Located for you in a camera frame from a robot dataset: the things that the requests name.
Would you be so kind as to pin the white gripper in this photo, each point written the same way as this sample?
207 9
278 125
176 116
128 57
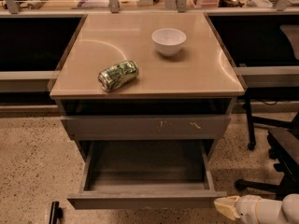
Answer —
248 208

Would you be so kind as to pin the grey drawer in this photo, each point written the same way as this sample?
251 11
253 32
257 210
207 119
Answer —
150 127
146 175

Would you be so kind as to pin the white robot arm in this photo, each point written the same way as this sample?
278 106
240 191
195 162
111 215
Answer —
285 211

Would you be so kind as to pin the grey top drawer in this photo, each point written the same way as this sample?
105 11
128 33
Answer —
150 127

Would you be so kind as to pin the grey drawer cabinet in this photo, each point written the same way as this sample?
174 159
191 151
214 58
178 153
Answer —
198 80

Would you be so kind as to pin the black office chair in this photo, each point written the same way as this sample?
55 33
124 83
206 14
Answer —
284 147

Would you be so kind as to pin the black chair leg with caster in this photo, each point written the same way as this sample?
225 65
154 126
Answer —
274 94

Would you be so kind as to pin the crushed green soda can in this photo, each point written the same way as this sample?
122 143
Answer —
118 75

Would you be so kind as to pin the black object on floor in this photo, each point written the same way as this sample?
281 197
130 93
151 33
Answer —
56 213

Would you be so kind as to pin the white ceramic bowl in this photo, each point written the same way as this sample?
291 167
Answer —
168 41

